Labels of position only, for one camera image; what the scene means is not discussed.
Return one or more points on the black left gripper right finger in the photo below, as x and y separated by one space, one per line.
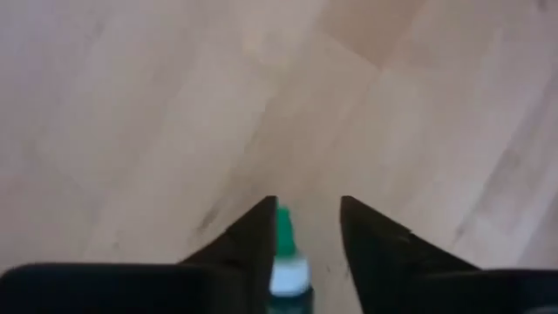
414 283

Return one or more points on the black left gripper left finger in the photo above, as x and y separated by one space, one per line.
174 288

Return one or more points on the green food colouring bottle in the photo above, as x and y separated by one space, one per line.
290 279

